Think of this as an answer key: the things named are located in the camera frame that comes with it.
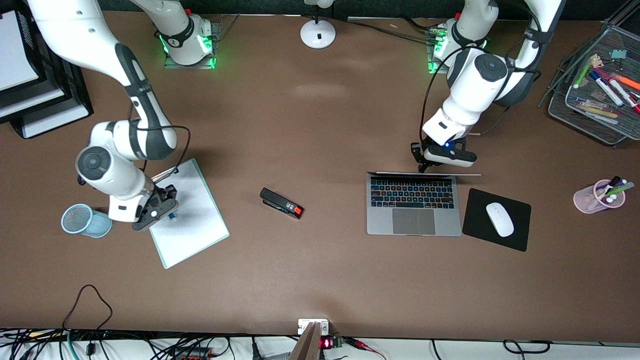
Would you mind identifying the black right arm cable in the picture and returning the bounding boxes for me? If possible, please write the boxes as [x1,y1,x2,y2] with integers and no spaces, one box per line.
[130,100,192,174]

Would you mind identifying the black tabletop cable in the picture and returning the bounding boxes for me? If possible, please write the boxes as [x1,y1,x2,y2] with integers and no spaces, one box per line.
[345,16,441,45]

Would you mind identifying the white lamp base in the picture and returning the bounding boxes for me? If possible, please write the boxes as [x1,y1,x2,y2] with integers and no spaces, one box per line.
[300,0,337,50]

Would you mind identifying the white paper sheet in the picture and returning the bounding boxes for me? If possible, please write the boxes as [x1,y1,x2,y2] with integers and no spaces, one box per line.
[150,161,228,268]

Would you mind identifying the white computer mouse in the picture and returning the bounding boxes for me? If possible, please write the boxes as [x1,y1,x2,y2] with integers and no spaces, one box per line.
[485,202,515,238]

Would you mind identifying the green white marker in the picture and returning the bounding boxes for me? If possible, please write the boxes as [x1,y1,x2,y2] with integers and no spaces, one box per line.
[573,59,594,90]

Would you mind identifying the black coiled cable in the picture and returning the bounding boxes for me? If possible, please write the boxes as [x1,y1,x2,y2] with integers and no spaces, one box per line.
[502,339,552,355]

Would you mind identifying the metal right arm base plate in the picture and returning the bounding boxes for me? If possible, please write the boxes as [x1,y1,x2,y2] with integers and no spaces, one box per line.
[164,20,222,70]

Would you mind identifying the red black clip leads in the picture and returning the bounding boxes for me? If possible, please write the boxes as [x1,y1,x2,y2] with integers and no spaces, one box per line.
[344,337,387,360]

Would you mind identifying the braided looped cable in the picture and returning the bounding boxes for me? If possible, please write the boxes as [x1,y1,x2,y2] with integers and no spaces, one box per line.
[62,284,113,333]

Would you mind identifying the mint green clipboard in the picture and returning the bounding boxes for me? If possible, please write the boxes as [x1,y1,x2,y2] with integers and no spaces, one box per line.
[148,158,230,270]

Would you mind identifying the black mouse pad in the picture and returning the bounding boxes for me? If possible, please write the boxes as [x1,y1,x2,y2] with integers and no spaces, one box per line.
[462,188,532,253]

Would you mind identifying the dark blue white marker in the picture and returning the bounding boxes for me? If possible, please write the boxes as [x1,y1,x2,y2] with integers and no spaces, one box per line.
[589,70,625,108]

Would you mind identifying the wooden post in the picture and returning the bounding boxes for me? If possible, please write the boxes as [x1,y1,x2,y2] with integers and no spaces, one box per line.
[289,321,322,360]

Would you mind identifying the silver grey laptop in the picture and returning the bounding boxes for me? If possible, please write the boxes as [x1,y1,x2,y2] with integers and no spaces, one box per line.
[366,171,482,237]

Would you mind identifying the black stapler with orange tip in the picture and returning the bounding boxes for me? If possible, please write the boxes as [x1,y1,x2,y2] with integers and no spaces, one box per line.
[259,187,305,220]

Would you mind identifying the orange highlighter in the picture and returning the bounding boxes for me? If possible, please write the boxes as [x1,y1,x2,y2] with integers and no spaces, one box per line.
[612,73,640,91]

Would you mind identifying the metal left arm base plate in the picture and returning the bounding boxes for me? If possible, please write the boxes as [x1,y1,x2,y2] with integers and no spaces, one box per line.
[427,25,482,76]

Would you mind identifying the white paper in tray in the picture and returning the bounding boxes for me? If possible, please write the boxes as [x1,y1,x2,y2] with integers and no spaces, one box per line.
[0,11,41,92]

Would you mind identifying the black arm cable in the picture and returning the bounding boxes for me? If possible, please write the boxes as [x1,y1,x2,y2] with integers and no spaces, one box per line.
[130,100,192,174]
[419,15,545,147]

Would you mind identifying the yellow marker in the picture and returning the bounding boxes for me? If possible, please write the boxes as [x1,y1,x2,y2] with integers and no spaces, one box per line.
[575,102,621,119]

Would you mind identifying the white power box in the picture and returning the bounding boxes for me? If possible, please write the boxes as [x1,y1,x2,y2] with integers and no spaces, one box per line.
[298,319,330,336]

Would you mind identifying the red white marker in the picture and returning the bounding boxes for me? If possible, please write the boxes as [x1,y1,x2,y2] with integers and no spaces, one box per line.
[608,78,640,115]

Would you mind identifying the grey wire mesh tray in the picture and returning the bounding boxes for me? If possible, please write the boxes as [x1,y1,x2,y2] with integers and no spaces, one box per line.
[539,0,640,147]

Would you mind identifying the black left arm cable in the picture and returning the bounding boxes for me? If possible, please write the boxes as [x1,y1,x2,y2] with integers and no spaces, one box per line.
[419,15,545,147]

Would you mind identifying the light blue mesh cup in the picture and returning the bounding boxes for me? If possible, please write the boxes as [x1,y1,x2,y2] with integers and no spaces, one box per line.
[61,203,113,239]

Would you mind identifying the pink translucent cup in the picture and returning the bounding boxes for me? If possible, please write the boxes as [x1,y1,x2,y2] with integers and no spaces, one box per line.
[573,179,627,215]

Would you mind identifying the black stacked paper tray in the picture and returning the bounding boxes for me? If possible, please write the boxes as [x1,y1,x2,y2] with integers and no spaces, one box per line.
[0,10,95,140]

